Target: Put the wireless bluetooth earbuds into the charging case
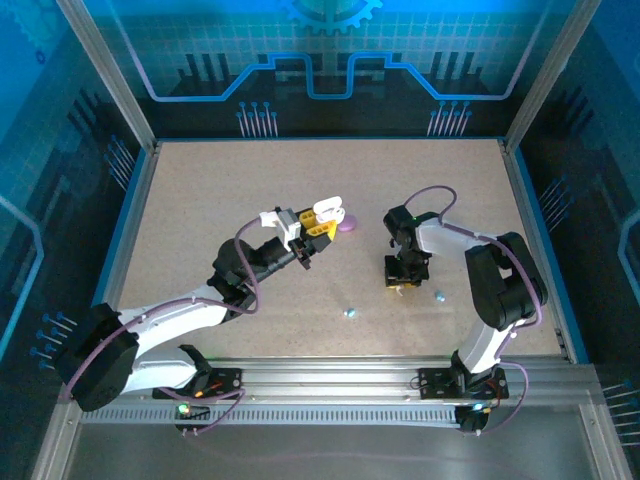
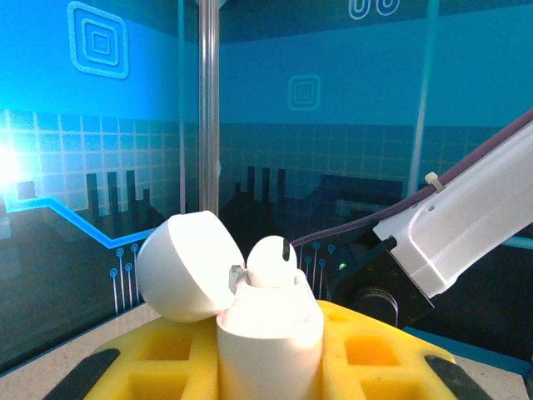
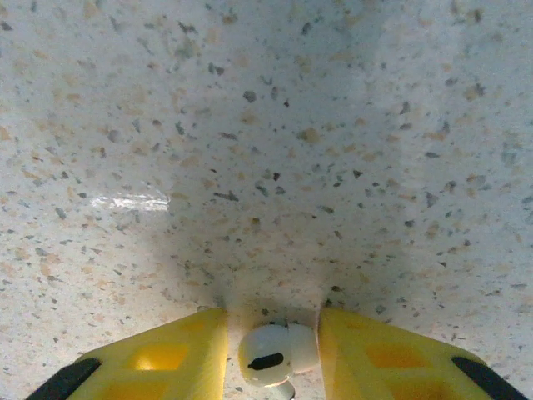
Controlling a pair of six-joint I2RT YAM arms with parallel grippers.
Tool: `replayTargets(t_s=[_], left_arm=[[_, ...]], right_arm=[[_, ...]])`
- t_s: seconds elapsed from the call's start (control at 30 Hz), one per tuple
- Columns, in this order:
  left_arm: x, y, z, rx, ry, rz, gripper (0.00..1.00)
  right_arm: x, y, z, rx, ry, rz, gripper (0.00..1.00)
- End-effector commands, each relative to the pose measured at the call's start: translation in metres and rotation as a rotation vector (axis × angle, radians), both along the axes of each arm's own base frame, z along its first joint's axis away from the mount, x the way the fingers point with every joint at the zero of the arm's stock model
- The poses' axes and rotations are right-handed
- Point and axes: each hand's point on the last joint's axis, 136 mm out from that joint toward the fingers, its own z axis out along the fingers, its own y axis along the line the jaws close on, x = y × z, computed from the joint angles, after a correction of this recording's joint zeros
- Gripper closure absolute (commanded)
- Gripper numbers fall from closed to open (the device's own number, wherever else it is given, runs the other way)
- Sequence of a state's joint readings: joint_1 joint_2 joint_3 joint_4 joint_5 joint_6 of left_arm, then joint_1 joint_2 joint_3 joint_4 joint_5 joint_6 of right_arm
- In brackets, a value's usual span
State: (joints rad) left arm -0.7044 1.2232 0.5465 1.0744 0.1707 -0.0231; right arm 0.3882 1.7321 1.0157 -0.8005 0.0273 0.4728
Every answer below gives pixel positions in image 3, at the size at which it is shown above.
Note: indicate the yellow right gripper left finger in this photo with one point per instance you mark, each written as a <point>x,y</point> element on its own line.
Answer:
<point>158,366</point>

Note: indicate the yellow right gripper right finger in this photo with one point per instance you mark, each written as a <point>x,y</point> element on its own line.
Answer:
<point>387,366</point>

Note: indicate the white earbud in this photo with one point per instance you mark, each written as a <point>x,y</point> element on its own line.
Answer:
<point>275,348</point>

